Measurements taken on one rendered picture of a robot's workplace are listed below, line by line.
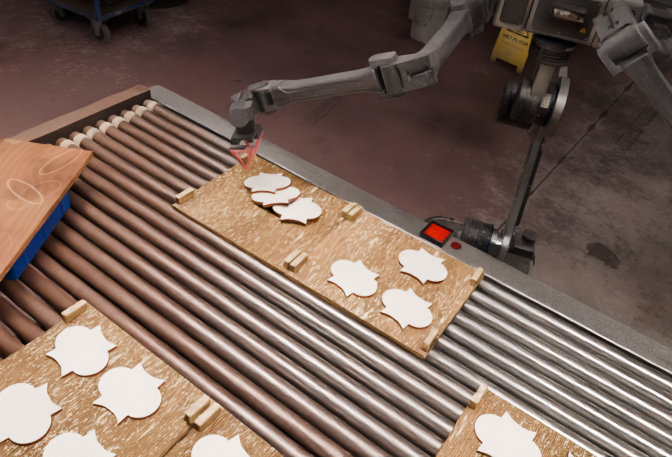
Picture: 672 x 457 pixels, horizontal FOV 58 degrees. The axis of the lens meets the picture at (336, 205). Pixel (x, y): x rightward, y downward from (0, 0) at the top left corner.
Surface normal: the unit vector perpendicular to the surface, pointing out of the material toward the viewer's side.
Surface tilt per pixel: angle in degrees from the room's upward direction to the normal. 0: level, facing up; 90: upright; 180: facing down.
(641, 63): 87
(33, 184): 0
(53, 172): 0
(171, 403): 0
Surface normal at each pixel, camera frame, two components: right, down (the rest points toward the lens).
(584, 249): 0.11, -0.77
